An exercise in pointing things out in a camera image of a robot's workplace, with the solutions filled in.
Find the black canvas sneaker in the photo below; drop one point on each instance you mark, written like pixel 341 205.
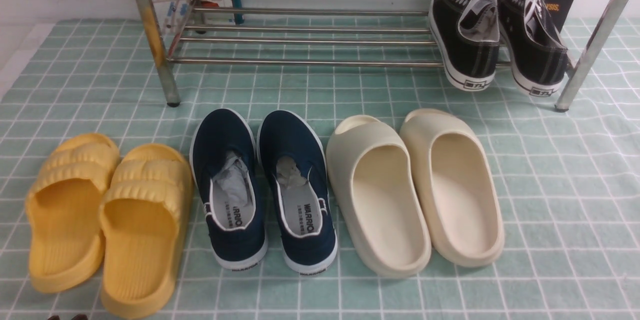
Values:
pixel 538 58
pixel 467 35

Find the metal shoe rack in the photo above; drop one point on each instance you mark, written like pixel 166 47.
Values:
pixel 216 25

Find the right navy slip-on shoe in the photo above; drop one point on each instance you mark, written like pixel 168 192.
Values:
pixel 293 161

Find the navy slip-on shoe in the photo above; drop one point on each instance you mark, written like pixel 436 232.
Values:
pixel 223 160
pixel 293 161

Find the left cream foam slide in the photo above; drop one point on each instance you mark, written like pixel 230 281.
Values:
pixel 370 172

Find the cream foam slide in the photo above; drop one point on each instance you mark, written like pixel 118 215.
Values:
pixel 455 187
pixel 370 172

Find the left navy slip-on shoe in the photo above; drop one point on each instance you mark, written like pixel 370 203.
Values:
pixel 223 160

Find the right cream foam slide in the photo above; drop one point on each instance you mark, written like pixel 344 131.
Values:
pixel 455 187

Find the right yellow slide sandal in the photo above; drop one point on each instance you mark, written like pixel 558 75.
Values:
pixel 144 216

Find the yellow slide sandal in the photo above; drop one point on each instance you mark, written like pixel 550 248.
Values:
pixel 144 216
pixel 67 244

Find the green checkered tablecloth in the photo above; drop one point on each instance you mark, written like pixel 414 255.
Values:
pixel 568 183

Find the left yellow slide sandal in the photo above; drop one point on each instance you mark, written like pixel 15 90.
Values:
pixel 67 244

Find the dark object at bottom edge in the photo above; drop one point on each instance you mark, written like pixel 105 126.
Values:
pixel 80 316

